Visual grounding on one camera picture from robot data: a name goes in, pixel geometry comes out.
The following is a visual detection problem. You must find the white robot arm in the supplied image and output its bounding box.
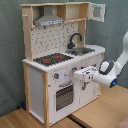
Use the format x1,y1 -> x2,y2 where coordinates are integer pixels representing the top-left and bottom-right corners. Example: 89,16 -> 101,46
74,32 -> 128,88

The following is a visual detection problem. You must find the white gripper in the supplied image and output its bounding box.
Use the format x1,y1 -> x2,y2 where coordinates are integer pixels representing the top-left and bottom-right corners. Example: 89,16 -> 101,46
74,66 -> 97,82

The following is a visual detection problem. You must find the black toy stovetop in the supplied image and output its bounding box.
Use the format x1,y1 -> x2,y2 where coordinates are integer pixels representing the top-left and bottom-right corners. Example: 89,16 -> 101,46
34,53 -> 71,66

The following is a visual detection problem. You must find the white microwave door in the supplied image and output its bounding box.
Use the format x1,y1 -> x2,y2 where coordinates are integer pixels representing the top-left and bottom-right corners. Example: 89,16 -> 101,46
88,3 -> 105,22

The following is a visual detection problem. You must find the black toy faucet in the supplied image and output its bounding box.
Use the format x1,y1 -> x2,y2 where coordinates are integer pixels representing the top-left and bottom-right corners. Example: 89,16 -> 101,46
67,33 -> 83,49

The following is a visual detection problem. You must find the toy oven door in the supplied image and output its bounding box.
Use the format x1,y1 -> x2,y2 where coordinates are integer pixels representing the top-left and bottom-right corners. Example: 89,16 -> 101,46
56,85 -> 74,111

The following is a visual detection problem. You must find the red stove knob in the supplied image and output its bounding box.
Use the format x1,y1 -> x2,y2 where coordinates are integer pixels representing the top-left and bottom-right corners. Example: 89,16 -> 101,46
54,73 -> 60,79

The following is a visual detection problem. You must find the grey toy sink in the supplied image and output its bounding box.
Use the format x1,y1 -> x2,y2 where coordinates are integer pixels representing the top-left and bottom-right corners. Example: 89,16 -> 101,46
65,47 -> 95,55

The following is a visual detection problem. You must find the wooden toy kitchen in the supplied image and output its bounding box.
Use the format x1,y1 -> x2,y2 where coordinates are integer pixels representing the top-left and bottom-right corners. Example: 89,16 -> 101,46
22,2 -> 105,127

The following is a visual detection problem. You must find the grey range hood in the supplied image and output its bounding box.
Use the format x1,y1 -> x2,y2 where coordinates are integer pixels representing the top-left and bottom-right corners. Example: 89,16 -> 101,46
34,6 -> 64,27

